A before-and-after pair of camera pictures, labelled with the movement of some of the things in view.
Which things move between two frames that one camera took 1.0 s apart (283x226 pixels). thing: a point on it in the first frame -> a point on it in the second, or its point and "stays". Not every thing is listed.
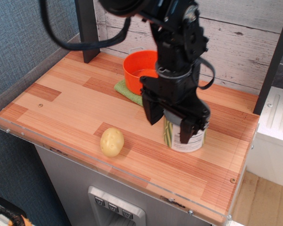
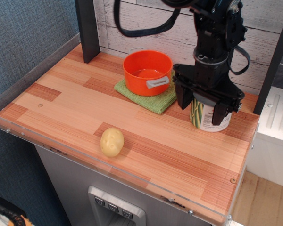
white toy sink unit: x=271 y=154 stays
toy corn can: x=171 y=129 -> x=201 y=115
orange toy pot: x=137 y=64 stays
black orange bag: x=16 y=216 stays
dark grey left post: x=87 y=27 stays
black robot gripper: x=179 y=95 -> x=212 y=81
